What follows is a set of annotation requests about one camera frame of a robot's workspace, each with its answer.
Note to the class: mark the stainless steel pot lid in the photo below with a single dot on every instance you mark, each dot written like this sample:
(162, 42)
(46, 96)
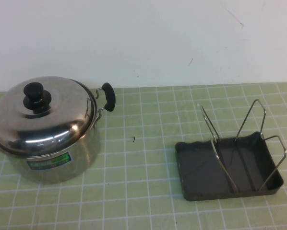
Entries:
(52, 115)

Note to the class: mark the stainless steel cooking pot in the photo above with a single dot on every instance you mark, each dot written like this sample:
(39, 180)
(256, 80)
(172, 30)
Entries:
(62, 165)

